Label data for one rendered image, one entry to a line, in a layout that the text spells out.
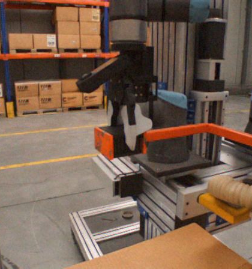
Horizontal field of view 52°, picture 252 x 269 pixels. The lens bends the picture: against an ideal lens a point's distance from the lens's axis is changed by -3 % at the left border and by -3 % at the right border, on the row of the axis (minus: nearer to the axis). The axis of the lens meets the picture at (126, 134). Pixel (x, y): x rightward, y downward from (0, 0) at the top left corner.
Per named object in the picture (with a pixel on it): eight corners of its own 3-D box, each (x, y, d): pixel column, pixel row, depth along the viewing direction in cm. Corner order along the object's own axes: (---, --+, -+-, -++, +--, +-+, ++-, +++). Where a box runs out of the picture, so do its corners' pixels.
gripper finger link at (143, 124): (159, 146, 53) (151, 101, 54) (133, 150, 50) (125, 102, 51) (151, 147, 56) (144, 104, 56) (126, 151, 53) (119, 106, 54)
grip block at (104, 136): (110, 160, 52) (109, 136, 51) (94, 148, 59) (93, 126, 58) (146, 154, 56) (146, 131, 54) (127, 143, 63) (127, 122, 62)
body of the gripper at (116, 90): (158, 104, 55) (159, 44, 52) (120, 107, 51) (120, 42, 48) (139, 99, 61) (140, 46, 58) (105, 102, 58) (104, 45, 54)
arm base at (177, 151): (139, 152, 98) (139, 126, 96) (173, 146, 104) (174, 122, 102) (160, 166, 85) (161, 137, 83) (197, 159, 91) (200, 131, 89)
